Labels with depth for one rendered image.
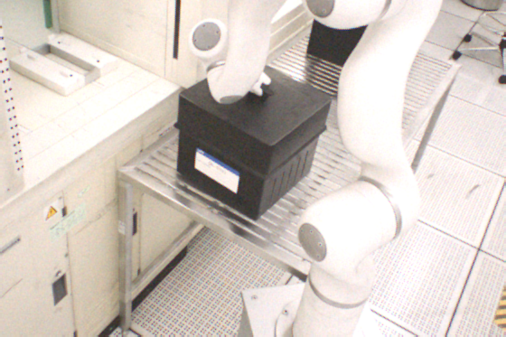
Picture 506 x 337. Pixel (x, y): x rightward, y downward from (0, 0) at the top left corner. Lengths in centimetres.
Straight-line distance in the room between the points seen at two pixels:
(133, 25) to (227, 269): 107
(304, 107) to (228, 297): 103
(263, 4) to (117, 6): 80
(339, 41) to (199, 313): 111
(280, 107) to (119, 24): 60
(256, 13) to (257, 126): 38
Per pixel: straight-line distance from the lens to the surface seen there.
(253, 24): 106
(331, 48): 215
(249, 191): 141
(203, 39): 115
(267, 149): 130
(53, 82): 166
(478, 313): 253
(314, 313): 114
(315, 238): 92
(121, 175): 157
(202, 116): 138
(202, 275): 230
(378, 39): 89
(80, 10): 187
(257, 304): 130
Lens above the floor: 181
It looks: 38 degrees down
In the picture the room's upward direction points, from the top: 10 degrees clockwise
